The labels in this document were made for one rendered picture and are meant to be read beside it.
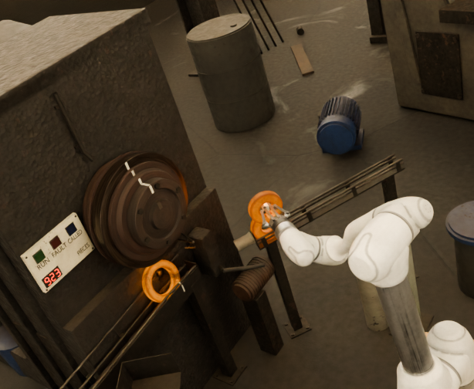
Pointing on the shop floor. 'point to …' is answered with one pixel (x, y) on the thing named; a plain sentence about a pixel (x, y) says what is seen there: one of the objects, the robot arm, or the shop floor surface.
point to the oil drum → (231, 72)
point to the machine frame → (140, 34)
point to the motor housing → (259, 304)
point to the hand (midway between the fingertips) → (264, 204)
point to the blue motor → (340, 126)
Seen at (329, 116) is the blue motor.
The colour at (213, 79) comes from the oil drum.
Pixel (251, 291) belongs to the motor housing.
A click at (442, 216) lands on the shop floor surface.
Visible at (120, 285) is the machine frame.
